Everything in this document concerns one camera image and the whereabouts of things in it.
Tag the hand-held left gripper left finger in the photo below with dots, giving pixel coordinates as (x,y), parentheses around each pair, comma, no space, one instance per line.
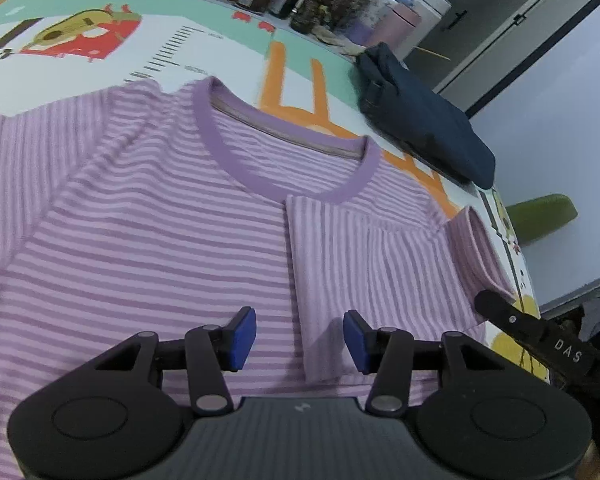
(242,337)

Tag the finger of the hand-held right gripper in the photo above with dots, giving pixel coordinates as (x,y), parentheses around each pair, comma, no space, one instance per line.
(505,315)

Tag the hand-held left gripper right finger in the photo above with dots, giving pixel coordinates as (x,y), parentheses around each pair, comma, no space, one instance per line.
(356,342)

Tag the purple striped t-shirt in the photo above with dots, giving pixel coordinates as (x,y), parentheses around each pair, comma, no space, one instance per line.
(155,240)

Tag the green chair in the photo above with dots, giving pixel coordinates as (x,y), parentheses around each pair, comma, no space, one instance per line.
(540,215)

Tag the folded dark navy garment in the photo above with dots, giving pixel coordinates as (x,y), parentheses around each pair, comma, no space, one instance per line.
(425,120)

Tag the thin wooden stick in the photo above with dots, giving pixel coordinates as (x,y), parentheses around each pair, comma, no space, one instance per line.
(432,53)

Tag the cartoon giraffe play mat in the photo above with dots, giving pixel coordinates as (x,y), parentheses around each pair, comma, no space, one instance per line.
(190,55)

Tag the pink tumbler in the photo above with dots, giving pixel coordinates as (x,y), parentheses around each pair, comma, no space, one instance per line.
(390,25)

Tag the white thermos bottle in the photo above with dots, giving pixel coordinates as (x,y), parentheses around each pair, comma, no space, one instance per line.
(437,2)

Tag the dark patterned box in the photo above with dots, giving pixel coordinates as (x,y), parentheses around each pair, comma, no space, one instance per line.
(340,0)

